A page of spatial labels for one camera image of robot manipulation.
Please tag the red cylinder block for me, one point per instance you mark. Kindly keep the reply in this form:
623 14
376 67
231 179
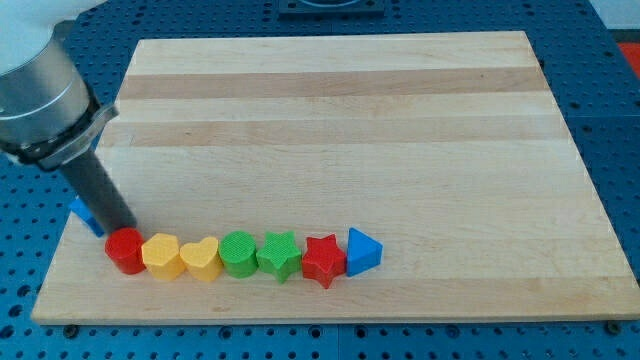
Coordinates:
123 248

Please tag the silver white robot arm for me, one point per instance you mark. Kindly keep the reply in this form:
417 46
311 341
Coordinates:
49 115

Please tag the yellow hexagon block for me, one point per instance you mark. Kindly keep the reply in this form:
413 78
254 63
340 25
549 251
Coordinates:
161 256

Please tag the red star block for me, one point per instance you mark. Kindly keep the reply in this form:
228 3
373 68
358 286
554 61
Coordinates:
323 260

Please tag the blue triangle block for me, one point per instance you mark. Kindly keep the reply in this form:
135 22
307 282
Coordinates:
363 252

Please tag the green star block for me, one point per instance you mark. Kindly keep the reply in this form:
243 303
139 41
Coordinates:
280 256

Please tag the green cylinder block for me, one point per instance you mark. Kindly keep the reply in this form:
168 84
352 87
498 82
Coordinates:
238 254

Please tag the light wooden board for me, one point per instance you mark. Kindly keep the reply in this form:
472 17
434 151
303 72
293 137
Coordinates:
448 148

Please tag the yellow heart block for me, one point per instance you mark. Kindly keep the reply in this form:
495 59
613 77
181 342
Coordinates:
202 259

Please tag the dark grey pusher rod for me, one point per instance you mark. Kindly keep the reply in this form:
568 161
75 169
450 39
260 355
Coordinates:
86 174

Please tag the blue cube block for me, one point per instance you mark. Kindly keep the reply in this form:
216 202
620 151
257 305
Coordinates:
78 207

